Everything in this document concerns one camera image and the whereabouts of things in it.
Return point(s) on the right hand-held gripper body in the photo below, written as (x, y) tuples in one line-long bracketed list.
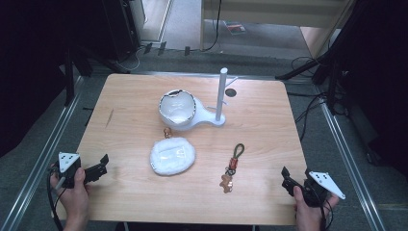
[(317, 187)]

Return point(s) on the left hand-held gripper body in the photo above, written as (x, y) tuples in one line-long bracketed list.
[(68, 166)]

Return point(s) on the person's right hand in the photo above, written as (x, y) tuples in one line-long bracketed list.
[(308, 213)]

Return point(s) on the person's left hand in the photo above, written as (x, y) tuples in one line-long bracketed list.
[(75, 200)]

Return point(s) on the white fluffy pouch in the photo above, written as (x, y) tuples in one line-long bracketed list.
[(172, 156)]

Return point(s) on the black metal stand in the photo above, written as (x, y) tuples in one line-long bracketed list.
[(69, 77)]

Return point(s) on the white stand with eggshell bowl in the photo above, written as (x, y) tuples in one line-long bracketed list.
[(184, 109)]

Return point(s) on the black tripod stand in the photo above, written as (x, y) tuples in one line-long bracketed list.
[(308, 69)]

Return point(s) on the dark curtain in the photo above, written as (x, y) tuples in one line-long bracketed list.
[(29, 64), (378, 73)]

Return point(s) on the black cabinet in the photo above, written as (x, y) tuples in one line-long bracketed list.
[(120, 29)]

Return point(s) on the light wooden shelf unit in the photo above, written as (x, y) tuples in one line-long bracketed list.
[(275, 19)]

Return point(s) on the booklet on floor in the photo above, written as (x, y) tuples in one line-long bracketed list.
[(235, 27)]

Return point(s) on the metal floor rail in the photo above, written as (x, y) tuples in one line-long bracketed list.
[(349, 166), (38, 163)]

